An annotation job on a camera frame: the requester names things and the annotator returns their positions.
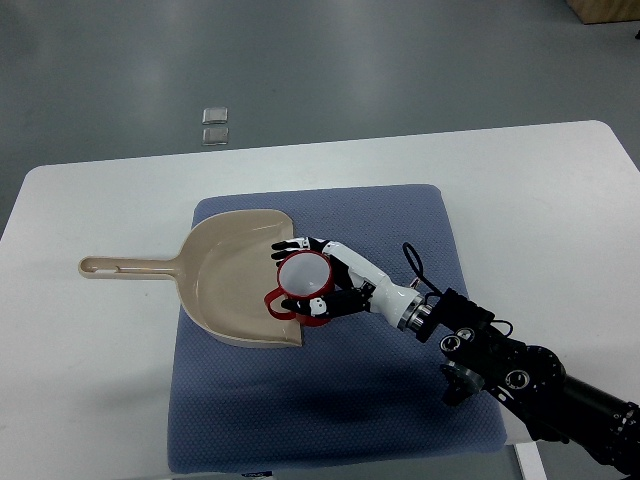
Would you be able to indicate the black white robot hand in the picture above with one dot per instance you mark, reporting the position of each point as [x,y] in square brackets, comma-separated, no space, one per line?
[340,282]

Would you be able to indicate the red mug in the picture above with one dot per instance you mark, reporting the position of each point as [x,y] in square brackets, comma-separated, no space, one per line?
[302,290]

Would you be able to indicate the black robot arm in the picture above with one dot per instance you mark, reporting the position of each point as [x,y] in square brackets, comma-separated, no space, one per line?
[530,381]

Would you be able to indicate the beige plastic dustpan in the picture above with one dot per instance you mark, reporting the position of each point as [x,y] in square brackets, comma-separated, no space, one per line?
[222,273]

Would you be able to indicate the blue fabric cushion mat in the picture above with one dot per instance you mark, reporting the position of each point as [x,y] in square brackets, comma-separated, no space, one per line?
[358,390]

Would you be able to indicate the upper metal floor plate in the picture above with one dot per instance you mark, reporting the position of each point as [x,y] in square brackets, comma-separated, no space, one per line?
[214,115]

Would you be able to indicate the white table leg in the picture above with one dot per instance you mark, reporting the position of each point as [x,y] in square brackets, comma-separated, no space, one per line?
[529,461]

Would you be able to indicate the wooden box corner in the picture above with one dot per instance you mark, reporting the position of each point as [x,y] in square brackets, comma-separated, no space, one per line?
[605,11]

